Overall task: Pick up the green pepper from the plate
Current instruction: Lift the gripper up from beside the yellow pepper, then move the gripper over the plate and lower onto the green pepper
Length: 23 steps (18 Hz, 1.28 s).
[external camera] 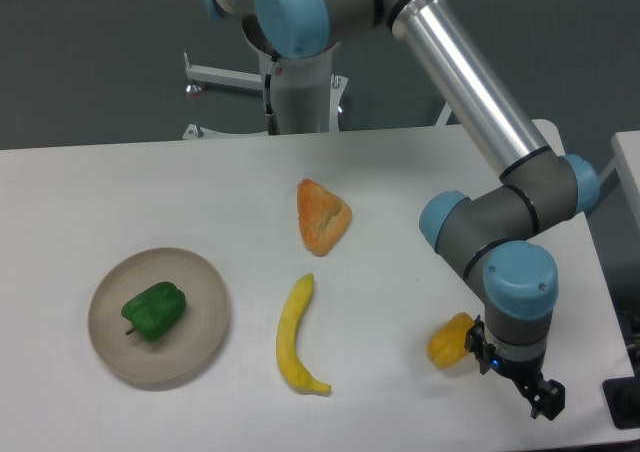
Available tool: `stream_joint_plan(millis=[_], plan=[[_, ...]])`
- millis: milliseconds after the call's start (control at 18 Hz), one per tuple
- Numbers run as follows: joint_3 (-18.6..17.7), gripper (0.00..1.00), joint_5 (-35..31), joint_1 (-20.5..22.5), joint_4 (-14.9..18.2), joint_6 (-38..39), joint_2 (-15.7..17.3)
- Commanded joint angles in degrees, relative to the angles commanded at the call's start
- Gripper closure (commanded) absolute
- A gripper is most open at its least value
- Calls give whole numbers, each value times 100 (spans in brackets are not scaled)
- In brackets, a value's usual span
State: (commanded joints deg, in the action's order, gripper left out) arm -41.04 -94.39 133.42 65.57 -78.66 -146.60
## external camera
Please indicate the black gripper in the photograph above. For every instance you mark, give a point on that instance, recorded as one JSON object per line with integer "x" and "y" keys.
{"x": 521, "y": 364}

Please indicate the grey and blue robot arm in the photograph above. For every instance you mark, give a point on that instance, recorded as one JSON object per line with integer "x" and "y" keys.
{"x": 487, "y": 241}

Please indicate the yellow toy pepper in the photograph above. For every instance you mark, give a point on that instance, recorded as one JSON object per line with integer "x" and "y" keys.
{"x": 447, "y": 346}

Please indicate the beige round plate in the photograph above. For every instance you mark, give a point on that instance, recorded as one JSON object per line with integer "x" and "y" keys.
{"x": 188, "y": 347}

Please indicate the green toy pepper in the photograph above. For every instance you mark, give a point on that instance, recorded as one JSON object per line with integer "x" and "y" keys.
{"x": 155, "y": 310}

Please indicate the black device at table edge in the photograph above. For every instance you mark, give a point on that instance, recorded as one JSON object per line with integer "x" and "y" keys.
{"x": 622, "y": 398}

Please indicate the yellow toy banana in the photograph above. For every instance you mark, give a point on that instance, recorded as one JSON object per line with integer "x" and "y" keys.
{"x": 291, "y": 368}

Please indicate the orange toy bread slice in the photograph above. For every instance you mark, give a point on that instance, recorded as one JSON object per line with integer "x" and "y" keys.
{"x": 323, "y": 217}

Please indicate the white side table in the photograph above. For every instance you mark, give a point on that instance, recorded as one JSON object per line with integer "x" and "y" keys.
{"x": 626, "y": 147}

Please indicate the white robot stand base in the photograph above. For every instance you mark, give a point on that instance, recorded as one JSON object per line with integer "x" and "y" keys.
{"x": 299, "y": 95}

